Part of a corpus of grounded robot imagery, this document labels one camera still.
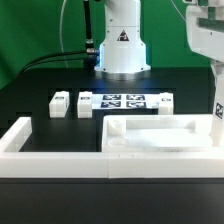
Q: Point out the white desk top panel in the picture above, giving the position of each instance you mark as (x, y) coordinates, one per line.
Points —
(154, 133)

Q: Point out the sheet with four markers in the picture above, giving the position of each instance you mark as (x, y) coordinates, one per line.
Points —
(125, 101)

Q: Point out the white U-shaped fence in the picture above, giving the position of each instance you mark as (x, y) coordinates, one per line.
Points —
(14, 163)

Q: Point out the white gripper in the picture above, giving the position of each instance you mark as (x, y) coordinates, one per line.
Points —
(205, 28)

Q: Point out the black vertical pole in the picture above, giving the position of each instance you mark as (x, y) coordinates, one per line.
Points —
(88, 62)

